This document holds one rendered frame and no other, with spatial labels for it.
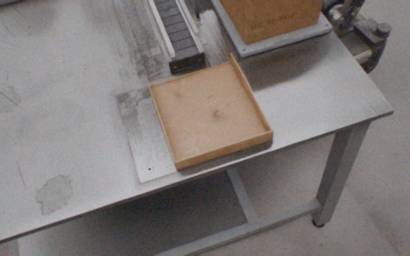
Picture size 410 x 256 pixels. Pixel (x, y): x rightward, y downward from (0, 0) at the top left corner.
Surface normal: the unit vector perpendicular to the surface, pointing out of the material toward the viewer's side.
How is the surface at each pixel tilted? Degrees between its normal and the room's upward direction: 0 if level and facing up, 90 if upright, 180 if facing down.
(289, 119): 0
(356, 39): 0
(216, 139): 0
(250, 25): 90
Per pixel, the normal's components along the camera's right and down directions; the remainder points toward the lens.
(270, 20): 0.33, 0.76
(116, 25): -0.07, -0.58
